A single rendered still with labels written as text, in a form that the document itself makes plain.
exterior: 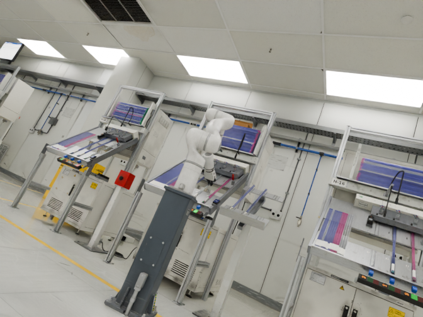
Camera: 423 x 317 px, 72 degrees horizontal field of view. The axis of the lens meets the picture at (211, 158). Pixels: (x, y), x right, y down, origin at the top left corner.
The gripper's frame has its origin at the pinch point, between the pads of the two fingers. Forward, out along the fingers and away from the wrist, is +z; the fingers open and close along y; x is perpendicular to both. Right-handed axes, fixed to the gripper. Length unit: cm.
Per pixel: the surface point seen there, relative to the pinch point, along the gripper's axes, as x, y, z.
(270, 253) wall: -74, -38, 159
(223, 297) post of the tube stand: 72, -52, 34
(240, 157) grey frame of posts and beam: -44.9, -8.2, -3.3
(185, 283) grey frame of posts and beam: 79, -24, 29
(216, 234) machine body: 27.3, -20.3, 29.2
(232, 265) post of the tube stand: 54, -50, 20
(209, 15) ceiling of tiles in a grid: -173, 98, -110
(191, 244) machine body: 40, -3, 39
